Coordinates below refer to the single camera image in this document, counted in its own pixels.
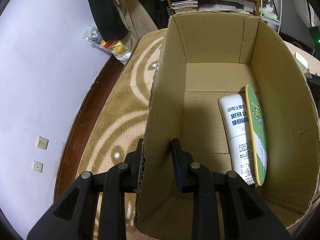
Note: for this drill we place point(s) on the snack bag on floor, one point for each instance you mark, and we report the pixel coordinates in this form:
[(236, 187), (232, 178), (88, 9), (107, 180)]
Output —
[(115, 47)]

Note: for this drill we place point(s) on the black hanging coat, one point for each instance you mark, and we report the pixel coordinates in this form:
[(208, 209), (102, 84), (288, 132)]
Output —
[(107, 19)]

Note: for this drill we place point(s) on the white square charger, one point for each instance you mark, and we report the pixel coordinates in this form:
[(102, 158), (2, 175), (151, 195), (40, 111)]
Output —
[(302, 62)]

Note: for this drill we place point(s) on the wall socket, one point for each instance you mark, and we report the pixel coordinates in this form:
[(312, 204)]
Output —
[(42, 143), (37, 166)]

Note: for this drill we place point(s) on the white printed tube bottle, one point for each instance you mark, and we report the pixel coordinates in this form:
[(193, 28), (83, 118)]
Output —
[(235, 119)]

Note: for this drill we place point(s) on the lower wall socket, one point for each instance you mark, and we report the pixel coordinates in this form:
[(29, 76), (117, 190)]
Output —
[(37, 166)]

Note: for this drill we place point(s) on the brown cardboard box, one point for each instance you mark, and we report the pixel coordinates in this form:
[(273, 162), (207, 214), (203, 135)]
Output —
[(205, 56)]

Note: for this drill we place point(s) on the beige patterned plush blanket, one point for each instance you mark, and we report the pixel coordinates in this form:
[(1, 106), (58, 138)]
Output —
[(122, 121)]

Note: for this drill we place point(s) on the white rolling cart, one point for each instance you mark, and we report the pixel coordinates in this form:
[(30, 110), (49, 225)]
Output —
[(271, 13)]

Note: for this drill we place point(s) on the green oval board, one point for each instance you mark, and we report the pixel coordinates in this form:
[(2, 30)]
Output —
[(258, 135)]

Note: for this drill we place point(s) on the stack of books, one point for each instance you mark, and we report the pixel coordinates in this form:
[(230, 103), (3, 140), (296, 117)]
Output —
[(242, 6)]

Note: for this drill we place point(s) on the upper wall socket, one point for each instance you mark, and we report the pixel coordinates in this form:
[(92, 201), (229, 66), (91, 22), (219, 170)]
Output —
[(42, 143)]

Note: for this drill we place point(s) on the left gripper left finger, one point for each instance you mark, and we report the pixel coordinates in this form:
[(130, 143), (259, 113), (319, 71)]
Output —
[(72, 215)]

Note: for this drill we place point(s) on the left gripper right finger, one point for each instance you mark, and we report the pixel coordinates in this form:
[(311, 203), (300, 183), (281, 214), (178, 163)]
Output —
[(244, 214)]

